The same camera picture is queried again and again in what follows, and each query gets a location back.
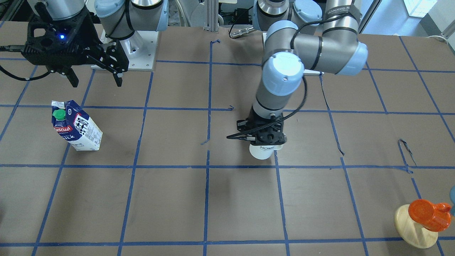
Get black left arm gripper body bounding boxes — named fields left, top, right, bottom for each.
left=237, top=113, right=286, bottom=146

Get aluminium frame post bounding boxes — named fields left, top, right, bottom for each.
left=204, top=0, right=218, bottom=33

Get white HOME mug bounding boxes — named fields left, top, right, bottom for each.
left=249, top=144, right=284, bottom=159

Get orange mug on stand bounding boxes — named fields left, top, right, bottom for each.
left=408, top=199, right=452, bottom=232

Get blue white milk carton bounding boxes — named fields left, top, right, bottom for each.
left=51, top=100, right=103, bottom=151

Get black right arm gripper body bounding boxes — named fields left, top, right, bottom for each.
left=21, top=9, right=103, bottom=73

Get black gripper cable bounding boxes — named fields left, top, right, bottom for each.
left=226, top=12, right=352, bottom=140

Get beige wooden stand base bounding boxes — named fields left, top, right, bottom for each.
left=394, top=204, right=439, bottom=249

